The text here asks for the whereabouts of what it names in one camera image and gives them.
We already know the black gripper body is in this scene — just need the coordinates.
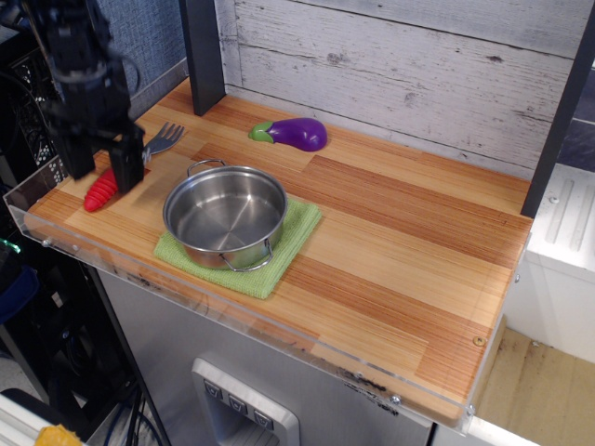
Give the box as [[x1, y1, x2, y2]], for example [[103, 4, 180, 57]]
[[42, 69, 144, 149]]

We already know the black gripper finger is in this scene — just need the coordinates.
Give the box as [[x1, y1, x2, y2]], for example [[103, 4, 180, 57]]
[[55, 134, 95, 180], [109, 132, 144, 193]]

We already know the red handled metal fork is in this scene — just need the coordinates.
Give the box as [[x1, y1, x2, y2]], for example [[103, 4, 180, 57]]
[[84, 123, 185, 212]]

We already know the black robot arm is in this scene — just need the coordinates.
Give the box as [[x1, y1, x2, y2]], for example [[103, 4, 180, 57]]
[[22, 1, 144, 193]]

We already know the green cloth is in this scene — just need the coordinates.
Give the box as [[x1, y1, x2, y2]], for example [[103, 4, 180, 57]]
[[153, 198, 322, 299]]

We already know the black plastic crate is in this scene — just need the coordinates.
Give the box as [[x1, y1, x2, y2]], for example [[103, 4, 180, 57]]
[[1, 46, 68, 188]]

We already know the clear acrylic table guard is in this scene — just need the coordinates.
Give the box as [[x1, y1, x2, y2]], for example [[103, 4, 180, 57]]
[[2, 59, 532, 436]]

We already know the blue fabric panel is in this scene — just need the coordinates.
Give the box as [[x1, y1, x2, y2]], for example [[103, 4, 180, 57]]
[[83, 1, 188, 120]]

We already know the stainless steel pot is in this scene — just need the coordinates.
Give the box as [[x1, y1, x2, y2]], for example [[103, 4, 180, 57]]
[[163, 159, 289, 272]]

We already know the purple toy eggplant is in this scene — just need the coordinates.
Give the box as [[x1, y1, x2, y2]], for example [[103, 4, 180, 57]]
[[248, 118, 328, 152]]

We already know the silver toy fridge front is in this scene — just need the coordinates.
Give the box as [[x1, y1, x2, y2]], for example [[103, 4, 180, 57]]
[[99, 272, 434, 445]]

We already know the white toy sink unit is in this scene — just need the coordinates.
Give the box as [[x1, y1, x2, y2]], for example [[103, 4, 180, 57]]
[[503, 164, 594, 362]]

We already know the dark grey left post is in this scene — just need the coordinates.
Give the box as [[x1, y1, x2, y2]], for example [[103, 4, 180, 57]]
[[179, 0, 226, 116]]

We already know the dark grey post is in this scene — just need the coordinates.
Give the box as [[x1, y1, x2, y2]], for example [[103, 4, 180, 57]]
[[521, 7, 594, 218], [179, 0, 226, 116]]

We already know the dark grey right post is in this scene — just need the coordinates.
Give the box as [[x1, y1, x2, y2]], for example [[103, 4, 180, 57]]
[[521, 7, 594, 218]]

